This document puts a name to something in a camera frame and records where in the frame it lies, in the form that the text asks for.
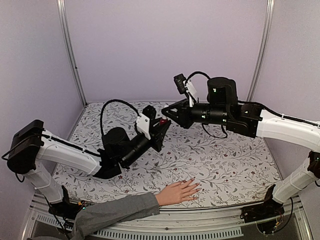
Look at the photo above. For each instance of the mannequin hand with nails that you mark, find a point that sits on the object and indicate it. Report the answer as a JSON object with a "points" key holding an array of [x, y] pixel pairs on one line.
{"points": [[178, 192]]}

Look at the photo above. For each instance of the aluminium corner post left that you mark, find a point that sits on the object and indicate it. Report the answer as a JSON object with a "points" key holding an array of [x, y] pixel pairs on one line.
{"points": [[61, 7]]}

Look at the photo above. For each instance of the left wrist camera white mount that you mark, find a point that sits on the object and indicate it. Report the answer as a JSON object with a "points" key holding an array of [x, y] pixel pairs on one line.
{"points": [[144, 119]]}

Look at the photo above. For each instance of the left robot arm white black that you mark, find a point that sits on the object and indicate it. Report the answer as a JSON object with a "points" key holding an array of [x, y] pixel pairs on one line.
{"points": [[33, 143]]}

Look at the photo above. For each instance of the aluminium corner post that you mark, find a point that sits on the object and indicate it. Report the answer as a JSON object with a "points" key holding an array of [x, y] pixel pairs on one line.
{"points": [[267, 25], [61, 7]]}

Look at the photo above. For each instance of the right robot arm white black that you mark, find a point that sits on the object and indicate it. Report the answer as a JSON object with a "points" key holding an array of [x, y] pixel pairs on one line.
{"points": [[250, 119]]}

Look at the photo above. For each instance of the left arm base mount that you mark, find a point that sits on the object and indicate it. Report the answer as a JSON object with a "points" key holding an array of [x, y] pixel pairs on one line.
{"points": [[65, 208]]}

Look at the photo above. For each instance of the aluminium corner post right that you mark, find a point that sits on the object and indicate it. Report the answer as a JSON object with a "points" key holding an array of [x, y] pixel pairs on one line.
{"points": [[267, 25]]}

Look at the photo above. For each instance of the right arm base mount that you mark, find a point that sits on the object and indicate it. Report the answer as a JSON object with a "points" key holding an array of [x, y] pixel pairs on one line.
{"points": [[269, 208]]}

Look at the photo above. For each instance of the aluminium front rail frame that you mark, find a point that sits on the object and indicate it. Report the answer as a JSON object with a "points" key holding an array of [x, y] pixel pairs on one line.
{"points": [[213, 223]]}

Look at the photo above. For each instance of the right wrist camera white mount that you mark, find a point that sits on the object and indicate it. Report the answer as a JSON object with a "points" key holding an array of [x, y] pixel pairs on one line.
{"points": [[186, 87]]}

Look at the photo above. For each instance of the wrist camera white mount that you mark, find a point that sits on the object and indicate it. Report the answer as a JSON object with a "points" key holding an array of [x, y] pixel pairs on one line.
{"points": [[186, 87], [144, 119]]}

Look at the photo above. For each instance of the grey sleeved forearm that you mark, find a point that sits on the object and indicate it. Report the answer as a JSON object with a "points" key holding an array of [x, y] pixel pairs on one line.
{"points": [[102, 215]]}

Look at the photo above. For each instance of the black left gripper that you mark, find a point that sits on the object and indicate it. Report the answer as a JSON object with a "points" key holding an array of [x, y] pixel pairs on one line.
{"points": [[156, 133]]}

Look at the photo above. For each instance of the red nail polish bottle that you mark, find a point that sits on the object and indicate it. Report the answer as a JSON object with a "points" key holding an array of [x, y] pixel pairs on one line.
{"points": [[162, 121]]}

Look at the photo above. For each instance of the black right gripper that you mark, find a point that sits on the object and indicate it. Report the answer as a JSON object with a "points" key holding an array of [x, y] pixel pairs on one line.
{"points": [[181, 118]]}

